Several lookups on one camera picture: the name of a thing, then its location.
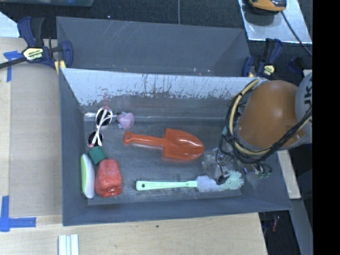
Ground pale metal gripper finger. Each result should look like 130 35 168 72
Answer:
202 153 222 170
216 168 231 185

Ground orange toy shovel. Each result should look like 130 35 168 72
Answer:
123 127 206 163

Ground pale green bottle brush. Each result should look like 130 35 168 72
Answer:
135 169 245 193

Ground pink toy animal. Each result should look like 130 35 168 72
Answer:
116 112 136 130

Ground white-framed sunglasses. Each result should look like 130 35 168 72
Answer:
84 105 118 148

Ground green and white sponge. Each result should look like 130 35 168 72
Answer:
80 153 96 199

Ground grey metal bin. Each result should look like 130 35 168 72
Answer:
55 16 293 227

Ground brown cardboard board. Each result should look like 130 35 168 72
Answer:
8 62 64 218

